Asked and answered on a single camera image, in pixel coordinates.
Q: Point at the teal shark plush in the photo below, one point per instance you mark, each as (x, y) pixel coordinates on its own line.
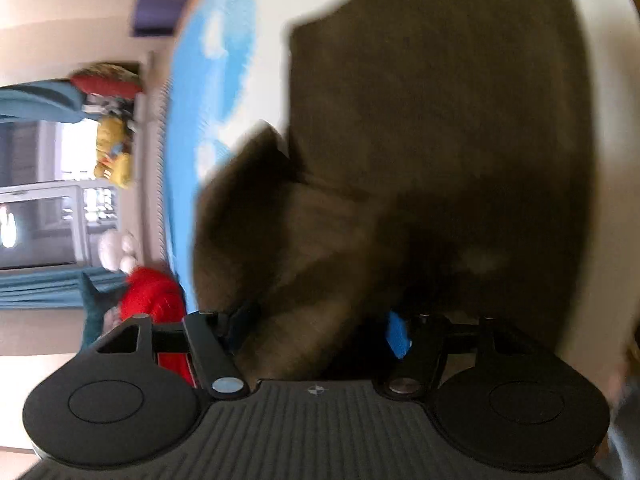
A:
(97, 310)

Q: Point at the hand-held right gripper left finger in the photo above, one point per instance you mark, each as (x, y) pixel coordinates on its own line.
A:
(240, 327)

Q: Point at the yellow duck plush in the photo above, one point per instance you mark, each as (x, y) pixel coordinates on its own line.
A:
(117, 170)

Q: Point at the red cushion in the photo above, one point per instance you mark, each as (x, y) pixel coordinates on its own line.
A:
(107, 82)

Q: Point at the wooden bed frame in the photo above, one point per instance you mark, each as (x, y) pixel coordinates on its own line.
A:
(200, 0)

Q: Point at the red folded blanket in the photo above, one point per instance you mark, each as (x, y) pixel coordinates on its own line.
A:
(155, 295)

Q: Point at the window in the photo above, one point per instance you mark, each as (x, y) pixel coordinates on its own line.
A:
(40, 210)

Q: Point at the yellow round plush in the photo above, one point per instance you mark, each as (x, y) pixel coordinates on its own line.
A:
(112, 132)

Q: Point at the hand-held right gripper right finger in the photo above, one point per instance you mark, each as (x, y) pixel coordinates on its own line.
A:
(400, 337)

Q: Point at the white plush toy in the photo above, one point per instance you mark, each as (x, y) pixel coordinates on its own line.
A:
(120, 252)

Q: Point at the blue curtain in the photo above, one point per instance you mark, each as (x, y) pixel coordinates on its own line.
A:
(40, 285)
(40, 102)

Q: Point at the black white plush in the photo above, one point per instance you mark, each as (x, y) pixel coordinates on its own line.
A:
(107, 107)

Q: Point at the white windowsill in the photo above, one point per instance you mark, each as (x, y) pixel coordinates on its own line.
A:
(145, 160)

